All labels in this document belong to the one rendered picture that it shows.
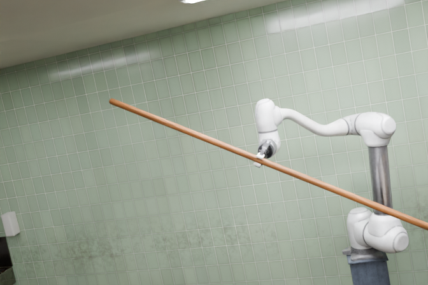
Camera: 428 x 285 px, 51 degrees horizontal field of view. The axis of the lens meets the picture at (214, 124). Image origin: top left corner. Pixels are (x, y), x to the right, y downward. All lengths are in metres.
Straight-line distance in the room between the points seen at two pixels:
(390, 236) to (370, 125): 0.59
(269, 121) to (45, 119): 2.21
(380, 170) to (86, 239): 2.53
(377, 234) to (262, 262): 1.22
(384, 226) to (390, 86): 1.03
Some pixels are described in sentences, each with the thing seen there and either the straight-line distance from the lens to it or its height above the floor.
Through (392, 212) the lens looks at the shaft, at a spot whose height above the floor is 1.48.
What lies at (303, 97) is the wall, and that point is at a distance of 3.23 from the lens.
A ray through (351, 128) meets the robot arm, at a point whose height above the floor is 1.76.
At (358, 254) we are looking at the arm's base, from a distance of 2.85.
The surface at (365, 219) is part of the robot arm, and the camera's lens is 2.76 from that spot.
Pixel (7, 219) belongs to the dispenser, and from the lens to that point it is 4.36.
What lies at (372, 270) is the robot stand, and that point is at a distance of 2.86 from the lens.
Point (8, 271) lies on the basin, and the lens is 4.60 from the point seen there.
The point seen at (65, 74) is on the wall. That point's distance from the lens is 3.84.
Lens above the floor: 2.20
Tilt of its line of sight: 6 degrees down
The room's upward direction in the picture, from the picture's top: 11 degrees counter-clockwise
